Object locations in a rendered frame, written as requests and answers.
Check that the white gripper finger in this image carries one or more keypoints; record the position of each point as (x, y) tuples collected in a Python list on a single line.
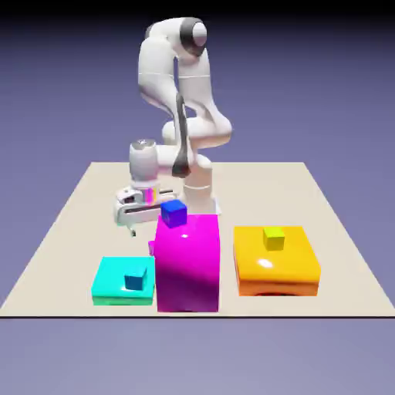
[(132, 230)]

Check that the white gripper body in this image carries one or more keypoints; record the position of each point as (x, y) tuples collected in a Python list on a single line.
[(135, 213)]

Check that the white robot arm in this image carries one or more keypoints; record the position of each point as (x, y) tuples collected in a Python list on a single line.
[(188, 77)]

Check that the small blue cube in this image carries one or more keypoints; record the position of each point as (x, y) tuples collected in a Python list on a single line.
[(173, 213)]

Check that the small teal cube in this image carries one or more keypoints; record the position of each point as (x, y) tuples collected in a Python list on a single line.
[(135, 280)]

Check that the small yellow cube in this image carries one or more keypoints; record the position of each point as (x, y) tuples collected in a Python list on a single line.
[(273, 239)]

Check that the large cyan box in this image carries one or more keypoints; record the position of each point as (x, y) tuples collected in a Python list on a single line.
[(114, 277)]

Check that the large magenta box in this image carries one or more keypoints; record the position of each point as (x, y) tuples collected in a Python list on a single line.
[(187, 262)]

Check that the large orange box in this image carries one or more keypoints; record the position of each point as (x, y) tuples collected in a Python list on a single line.
[(276, 265)]

